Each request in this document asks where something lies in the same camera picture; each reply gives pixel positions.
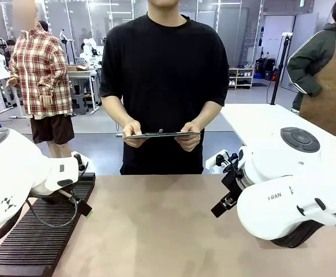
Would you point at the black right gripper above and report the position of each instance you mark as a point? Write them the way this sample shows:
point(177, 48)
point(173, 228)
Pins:
point(234, 183)

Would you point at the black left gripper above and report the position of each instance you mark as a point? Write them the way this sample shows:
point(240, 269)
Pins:
point(59, 196)

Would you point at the black clipboard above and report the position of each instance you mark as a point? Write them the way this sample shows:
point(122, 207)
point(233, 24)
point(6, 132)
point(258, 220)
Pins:
point(162, 134)

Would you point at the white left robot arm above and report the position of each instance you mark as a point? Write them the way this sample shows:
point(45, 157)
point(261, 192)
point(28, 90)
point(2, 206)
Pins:
point(9, 173)

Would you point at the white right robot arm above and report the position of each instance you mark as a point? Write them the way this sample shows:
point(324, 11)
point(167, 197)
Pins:
point(286, 199)

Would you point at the person's right forearm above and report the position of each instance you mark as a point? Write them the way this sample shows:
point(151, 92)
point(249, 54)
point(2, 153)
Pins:
point(117, 112)

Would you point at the person's left forearm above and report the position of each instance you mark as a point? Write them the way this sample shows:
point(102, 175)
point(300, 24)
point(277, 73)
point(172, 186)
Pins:
point(207, 114)

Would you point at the black slotted PCB rack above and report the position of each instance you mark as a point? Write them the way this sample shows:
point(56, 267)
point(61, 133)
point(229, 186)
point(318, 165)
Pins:
point(41, 231)

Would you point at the person's left hand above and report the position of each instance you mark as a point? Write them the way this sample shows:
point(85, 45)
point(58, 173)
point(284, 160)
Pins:
point(189, 141)

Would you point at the person's right hand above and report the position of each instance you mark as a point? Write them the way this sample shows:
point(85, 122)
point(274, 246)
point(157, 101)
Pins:
point(133, 134)

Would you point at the grey step stool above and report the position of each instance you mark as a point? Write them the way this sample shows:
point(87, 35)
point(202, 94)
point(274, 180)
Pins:
point(79, 104)

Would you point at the wooden shoe shelf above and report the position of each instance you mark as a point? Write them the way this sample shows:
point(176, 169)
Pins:
point(241, 78)

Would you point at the white standing desk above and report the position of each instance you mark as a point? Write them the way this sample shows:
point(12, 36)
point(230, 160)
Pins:
point(82, 75)

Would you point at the flat cardboard box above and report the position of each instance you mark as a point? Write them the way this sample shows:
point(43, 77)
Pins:
point(77, 68)

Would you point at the mannequin in plaid shirt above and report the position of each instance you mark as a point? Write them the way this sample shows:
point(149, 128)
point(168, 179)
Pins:
point(41, 72)

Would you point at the person in black t-shirt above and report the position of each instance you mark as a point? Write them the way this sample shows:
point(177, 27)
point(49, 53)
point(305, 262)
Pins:
point(165, 72)

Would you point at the black tripod pole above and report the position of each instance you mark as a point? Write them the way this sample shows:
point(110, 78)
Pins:
point(280, 66)

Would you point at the person in brown apron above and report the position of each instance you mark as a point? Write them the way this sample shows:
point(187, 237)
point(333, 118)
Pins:
point(326, 86)

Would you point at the white background humanoid robot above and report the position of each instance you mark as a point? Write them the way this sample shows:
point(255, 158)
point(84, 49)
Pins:
point(87, 49)

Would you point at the seated background person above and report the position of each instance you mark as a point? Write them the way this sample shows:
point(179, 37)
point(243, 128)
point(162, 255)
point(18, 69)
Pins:
point(10, 47)

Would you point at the man with black cap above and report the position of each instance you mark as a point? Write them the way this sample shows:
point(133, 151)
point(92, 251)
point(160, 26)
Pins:
point(44, 25)

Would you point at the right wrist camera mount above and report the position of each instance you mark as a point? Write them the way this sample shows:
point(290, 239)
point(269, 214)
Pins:
point(218, 160)

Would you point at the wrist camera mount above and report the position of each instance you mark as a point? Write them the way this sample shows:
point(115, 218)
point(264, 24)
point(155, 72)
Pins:
point(218, 160)
point(79, 161)

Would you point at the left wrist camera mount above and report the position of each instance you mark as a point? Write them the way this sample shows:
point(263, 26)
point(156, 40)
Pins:
point(79, 161)

